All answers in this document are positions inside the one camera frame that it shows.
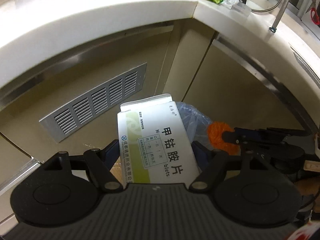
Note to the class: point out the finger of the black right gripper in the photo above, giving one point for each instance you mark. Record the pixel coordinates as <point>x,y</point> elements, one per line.
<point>265,132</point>

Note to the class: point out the grey cabinet vent grille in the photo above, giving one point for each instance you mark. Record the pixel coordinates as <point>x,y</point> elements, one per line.
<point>78,112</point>

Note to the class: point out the steel faucet pipe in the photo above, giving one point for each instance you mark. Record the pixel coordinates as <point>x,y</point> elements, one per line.
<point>283,7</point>

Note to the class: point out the blue lined trash bin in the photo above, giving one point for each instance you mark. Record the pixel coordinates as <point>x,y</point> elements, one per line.
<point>195,124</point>

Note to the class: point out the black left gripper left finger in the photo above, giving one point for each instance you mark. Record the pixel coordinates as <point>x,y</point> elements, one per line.
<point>99,164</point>

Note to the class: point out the red scissors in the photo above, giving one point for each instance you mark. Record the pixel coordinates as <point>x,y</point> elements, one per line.
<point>313,12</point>

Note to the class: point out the white green medicine box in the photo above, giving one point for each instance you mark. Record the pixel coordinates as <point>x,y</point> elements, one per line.
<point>154,146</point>

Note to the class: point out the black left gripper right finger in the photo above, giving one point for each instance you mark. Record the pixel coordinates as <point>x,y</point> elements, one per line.
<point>212,164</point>

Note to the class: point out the orange net scrubber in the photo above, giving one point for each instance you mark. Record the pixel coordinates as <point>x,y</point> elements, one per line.
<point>215,131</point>

